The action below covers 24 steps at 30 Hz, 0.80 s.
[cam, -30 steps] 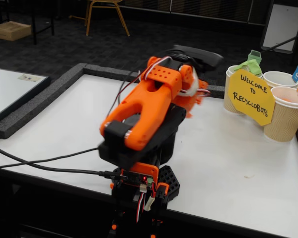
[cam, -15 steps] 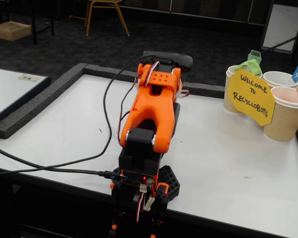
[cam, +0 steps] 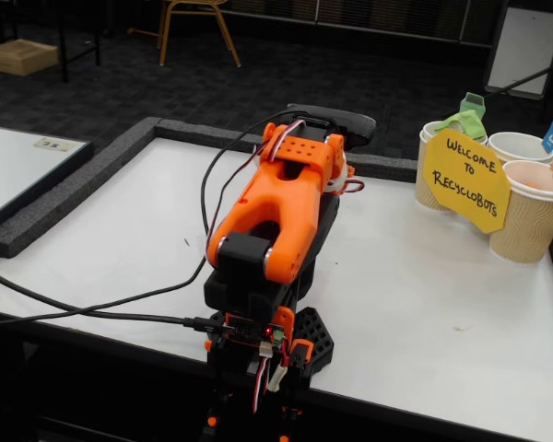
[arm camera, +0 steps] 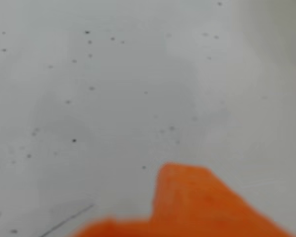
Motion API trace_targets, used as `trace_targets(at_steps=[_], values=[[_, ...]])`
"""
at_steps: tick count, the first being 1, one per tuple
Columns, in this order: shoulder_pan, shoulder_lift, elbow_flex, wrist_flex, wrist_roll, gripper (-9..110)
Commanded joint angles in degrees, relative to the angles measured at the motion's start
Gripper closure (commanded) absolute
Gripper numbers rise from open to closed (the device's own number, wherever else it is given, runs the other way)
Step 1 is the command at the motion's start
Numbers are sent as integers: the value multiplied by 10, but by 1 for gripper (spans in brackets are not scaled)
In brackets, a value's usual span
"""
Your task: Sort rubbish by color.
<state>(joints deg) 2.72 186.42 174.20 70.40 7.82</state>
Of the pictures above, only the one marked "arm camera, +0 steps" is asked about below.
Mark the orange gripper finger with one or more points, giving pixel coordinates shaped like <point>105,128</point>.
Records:
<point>192,205</point>

